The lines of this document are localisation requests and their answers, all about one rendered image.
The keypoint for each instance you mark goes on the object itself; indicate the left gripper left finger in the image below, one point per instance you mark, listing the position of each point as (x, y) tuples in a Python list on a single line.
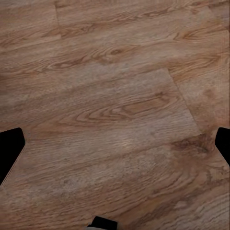
[(11, 144)]

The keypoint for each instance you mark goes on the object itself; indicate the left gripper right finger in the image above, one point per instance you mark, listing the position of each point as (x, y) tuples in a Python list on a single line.
[(222, 142)]

